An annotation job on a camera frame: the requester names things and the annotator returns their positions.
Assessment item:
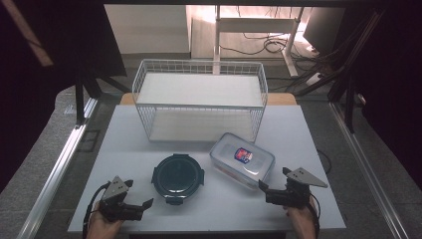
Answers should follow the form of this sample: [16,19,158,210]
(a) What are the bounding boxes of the tangle of black floor cables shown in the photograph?
[218,31,321,58]

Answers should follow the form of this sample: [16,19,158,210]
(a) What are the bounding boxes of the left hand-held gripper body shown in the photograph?
[99,175,144,223]

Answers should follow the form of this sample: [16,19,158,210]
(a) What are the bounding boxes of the person's right hand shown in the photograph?
[283,202,318,239]

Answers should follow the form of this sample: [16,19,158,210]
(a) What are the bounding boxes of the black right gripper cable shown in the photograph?
[308,193,321,239]

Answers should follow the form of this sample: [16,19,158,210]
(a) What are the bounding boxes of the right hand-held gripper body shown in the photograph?
[265,166,329,210]

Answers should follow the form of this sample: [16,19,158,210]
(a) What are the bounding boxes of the white power strip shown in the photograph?
[305,72,323,88]

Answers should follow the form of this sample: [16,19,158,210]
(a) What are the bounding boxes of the aluminium frame rail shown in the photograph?
[16,98,100,239]
[329,101,410,239]

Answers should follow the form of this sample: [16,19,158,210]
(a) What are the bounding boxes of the clear rectangular food container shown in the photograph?
[209,132,277,191]

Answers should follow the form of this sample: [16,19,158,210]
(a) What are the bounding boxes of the white wire shelf rack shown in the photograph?
[131,59,269,144]

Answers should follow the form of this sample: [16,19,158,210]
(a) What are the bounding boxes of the white cabinet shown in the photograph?
[104,3,192,56]

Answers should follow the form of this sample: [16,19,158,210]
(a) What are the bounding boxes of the black metal stand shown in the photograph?
[293,9,386,134]
[74,66,131,129]

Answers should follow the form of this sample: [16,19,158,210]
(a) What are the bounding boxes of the thin black table cable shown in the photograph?
[316,148,333,175]

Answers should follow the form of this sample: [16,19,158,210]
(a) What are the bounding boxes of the white desk frame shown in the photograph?
[212,4,306,79]

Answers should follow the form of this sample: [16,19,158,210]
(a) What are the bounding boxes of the person's left hand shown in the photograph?
[86,202,124,239]

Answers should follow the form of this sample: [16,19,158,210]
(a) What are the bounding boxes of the dark round food container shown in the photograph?
[151,152,206,206]

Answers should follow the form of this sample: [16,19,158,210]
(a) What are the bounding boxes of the dark monitor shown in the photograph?
[302,7,346,57]

